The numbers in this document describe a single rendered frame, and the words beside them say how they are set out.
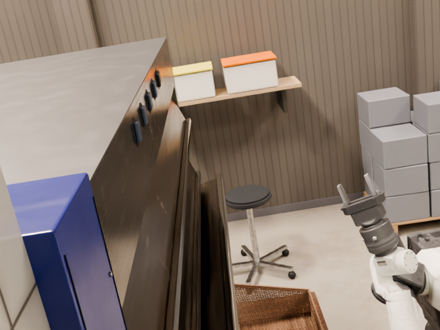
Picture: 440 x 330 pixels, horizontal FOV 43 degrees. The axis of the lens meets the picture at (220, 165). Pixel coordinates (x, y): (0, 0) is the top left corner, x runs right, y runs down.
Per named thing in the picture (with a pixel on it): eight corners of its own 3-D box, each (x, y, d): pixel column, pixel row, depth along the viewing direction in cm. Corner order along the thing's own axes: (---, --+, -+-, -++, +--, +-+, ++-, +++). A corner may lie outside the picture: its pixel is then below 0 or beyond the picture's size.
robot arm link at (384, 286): (366, 255, 158) (376, 303, 155) (391, 251, 151) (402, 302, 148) (381, 253, 162) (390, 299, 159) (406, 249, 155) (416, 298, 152)
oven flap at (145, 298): (150, 422, 87) (77, 328, 81) (183, 125, 256) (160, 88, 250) (175, 410, 87) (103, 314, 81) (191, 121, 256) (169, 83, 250)
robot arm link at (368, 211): (344, 201, 161) (362, 238, 161) (336, 212, 153) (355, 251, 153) (385, 186, 155) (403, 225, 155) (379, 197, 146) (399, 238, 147)
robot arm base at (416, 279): (374, 309, 175) (367, 278, 183) (411, 313, 178) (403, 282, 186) (395, 283, 165) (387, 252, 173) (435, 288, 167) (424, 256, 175)
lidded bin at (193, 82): (215, 88, 494) (211, 61, 486) (217, 97, 460) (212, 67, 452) (167, 96, 495) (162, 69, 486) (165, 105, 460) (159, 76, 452)
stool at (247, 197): (287, 247, 483) (277, 173, 460) (299, 287, 421) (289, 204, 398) (217, 257, 485) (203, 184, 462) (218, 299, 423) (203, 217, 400)
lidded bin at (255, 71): (274, 78, 494) (270, 50, 486) (280, 86, 459) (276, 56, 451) (224, 86, 495) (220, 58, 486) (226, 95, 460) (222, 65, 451)
